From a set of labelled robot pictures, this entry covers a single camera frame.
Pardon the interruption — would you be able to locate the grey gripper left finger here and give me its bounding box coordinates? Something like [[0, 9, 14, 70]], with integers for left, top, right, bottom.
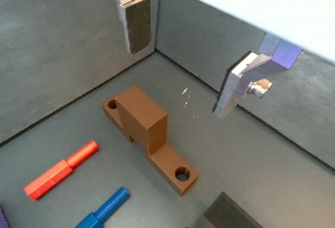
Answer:
[[115, 0, 153, 54]]

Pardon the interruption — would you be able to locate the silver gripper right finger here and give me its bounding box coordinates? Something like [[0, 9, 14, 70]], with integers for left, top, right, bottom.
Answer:
[[214, 33, 302, 118]]

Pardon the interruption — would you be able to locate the brown T-shaped block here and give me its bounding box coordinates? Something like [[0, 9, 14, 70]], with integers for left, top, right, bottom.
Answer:
[[102, 86, 199, 196]]

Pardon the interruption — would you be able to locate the purple base board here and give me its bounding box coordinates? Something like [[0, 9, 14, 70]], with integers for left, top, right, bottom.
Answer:
[[0, 206, 11, 228]]

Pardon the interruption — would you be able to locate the blue peg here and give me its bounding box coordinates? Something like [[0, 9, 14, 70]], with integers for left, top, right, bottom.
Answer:
[[75, 187, 131, 228]]

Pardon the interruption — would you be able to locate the red peg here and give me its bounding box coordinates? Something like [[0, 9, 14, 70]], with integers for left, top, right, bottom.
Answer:
[[25, 141, 101, 201]]

